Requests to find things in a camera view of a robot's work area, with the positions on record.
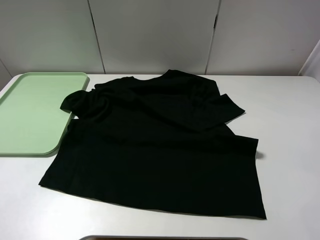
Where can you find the light green plastic tray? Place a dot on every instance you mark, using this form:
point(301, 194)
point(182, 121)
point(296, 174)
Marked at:
point(31, 120)

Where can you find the black short sleeve shirt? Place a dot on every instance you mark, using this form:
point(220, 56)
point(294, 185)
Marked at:
point(161, 144)

